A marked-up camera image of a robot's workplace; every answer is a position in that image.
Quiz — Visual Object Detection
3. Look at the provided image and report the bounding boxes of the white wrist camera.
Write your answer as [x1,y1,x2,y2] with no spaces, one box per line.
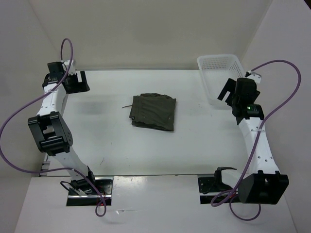
[245,70,261,83]
[61,60,77,75]

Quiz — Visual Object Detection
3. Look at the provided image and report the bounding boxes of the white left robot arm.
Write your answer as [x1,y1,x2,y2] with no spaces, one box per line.
[28,60,97,194]

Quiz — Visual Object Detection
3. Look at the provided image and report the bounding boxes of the white plastic basket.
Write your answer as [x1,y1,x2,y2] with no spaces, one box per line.
[197,54,246,110]

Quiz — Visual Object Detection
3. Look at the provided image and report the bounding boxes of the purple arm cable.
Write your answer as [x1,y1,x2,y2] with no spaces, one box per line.
[210,59,302,221]
[0,38,112,217]

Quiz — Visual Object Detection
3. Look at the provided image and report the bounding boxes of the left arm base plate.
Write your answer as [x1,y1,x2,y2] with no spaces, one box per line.
[63,177,113,207]

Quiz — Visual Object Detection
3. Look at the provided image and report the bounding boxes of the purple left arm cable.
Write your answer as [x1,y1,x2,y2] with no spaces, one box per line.
[0,38,112,217]

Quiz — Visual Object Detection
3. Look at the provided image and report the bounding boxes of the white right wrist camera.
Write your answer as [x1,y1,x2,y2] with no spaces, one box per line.
[245,70,261,83]

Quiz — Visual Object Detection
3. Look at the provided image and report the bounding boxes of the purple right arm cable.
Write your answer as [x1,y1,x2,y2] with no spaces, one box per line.
[210,59,302,221]

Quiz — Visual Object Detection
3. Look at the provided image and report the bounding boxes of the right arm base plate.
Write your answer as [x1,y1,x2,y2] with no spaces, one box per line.
[197,175,231,204]

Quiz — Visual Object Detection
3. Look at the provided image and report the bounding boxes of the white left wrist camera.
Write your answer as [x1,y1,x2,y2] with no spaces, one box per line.
[61,60,77,75]

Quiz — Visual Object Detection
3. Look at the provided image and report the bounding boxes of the olive green shorts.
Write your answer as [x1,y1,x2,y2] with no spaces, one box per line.
[129,93,176,132]

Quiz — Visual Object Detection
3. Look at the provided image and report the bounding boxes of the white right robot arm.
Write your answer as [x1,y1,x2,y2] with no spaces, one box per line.
[213,78,289,205]

